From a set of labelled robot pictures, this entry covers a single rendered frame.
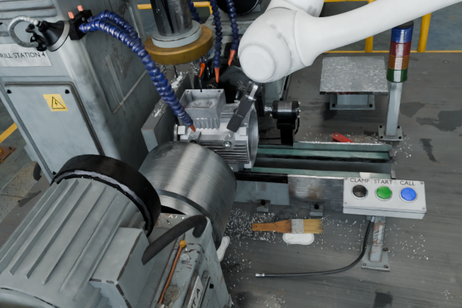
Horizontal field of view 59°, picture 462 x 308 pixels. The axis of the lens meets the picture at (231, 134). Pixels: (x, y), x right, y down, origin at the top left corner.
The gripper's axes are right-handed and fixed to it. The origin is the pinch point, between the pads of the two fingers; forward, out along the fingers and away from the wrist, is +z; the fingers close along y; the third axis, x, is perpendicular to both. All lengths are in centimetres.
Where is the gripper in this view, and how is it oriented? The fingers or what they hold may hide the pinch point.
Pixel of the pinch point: (236, 120)
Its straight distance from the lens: 110.3
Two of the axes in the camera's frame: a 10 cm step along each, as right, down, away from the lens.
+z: -3.6, 6.6, 6.5
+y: -2.3, 6.2, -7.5
